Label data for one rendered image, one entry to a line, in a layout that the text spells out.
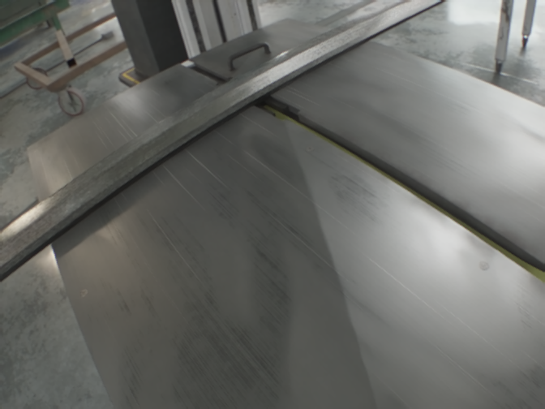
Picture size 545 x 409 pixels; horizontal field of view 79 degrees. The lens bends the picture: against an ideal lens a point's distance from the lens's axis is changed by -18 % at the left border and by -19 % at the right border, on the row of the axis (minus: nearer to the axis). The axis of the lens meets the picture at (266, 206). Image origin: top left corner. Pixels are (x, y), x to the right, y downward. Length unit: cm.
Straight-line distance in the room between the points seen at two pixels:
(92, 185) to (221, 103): 19
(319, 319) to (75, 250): 26
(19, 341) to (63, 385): 30
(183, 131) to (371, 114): 23
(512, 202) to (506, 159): 6
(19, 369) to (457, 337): 137
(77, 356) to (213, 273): 105
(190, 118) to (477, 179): 33
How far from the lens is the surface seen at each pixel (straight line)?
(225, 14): 166
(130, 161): 47
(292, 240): 34
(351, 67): 59
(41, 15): 490
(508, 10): 222
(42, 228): 47
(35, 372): 143
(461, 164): 42
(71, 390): 131
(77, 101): 268
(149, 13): 162
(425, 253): 33
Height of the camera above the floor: 99
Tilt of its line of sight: 44 degrees down
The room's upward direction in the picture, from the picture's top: 14 degrees counter-clockwise
